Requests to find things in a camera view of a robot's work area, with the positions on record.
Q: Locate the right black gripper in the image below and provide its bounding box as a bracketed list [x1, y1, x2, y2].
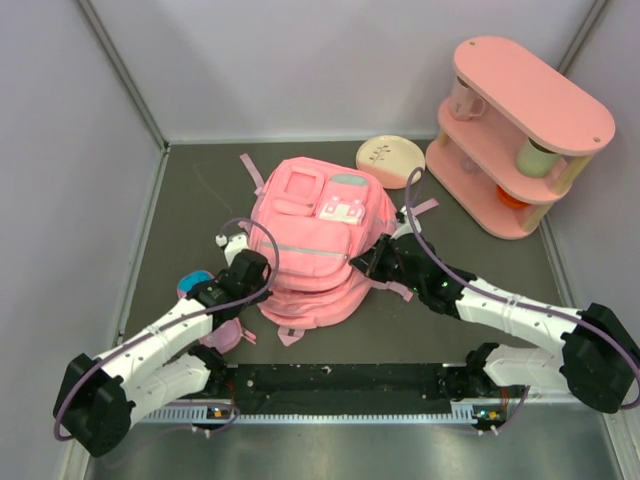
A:
[351, 232, 425, 292]

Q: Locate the purple cartoon pencil case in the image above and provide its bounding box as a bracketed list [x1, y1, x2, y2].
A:
[177, 270, 257, 354]

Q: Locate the pink student backpack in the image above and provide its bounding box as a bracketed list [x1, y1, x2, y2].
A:
[239, 153, 440, 347]

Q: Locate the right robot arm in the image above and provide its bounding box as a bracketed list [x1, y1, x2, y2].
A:
[350, 234, 639, 414]

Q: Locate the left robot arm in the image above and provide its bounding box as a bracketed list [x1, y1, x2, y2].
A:
[53, 249, 280, 457]

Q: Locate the cream and pink plate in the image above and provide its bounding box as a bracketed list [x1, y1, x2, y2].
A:
[356, 135, 425, 190]

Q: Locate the orange bowl on shelf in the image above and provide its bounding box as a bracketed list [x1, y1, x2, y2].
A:
[496, 185, 529, 210]

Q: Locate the pink mug on shelf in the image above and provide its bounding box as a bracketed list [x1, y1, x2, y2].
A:
[449, 77, 486, 121]

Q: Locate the pale green cup on shelf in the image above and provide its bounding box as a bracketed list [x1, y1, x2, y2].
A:
[515, 139, 561, 178]

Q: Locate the pink three-tier shelf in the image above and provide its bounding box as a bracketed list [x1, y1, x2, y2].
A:
[426, 36, 616, 240]

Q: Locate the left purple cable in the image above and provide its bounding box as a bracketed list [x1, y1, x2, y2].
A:
[52, 216, 281, 442]

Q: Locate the purple cable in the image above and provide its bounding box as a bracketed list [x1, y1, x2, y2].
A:
[52, 216, 281, 442]
[403, 167, 640, 434]

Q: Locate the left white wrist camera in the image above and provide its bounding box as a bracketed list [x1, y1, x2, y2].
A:
[215, 233, 248, 266]

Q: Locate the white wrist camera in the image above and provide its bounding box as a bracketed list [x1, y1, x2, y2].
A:
[391, 211, 422, 240]
[215, 233, 248, 266]

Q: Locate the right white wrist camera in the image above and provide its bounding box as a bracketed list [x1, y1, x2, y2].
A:
[391, 211, 422, 240]

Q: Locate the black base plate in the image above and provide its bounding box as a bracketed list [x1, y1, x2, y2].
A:
[169, 362, 527, 415]

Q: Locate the grey slotted cable duct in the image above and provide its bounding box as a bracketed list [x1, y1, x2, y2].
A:
[141, 405, 208, 424]

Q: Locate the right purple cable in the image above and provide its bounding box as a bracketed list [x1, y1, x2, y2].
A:
[403, 167, 640, 434]

